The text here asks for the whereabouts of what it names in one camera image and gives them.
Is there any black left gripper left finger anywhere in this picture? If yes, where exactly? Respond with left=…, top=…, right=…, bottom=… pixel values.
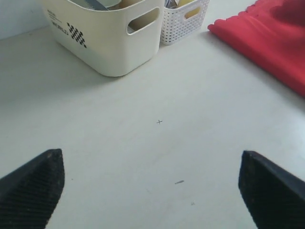
left=0, top=148, right=65, bottom=229

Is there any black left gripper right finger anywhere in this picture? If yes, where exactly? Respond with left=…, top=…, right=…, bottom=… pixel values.
left=238, top=151, right=305, bottom=229

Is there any red scalloped cloth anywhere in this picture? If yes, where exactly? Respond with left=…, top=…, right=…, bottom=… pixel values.
left=208, top=0, right=305, bottom=97

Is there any silver table knife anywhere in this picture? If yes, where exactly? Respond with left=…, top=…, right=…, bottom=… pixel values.
left=85, top=0, right=109, bottom=11

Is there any pale green ceramic bowl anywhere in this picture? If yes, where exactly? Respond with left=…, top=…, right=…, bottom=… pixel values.
left=98, top=0, right=122, bottom=8

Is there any cream plastic storage bin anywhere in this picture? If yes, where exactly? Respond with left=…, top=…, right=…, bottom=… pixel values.
left=41, top=0, right=164, bottom=77

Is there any white perforated plastic basket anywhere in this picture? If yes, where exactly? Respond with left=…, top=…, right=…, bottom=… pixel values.
left=160, top=0, right=209, bottom=45

